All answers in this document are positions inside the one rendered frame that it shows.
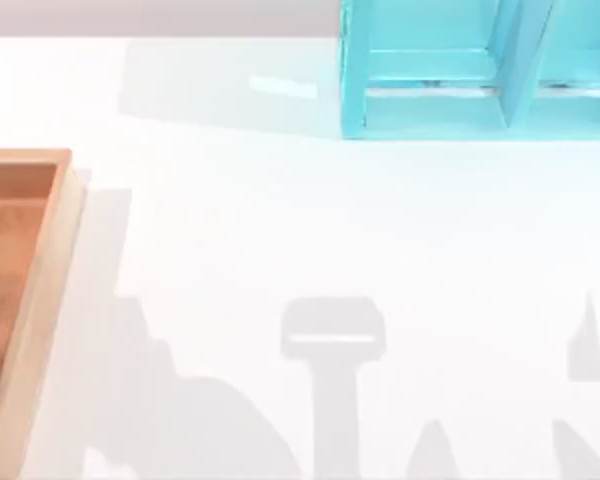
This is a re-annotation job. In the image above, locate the light blue rack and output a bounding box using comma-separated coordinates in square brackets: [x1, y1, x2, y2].
[338, 0, 600, 141]

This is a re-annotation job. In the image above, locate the shallow salmon-coloured box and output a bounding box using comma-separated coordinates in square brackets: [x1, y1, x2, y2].
[0, 147, 87, 480]

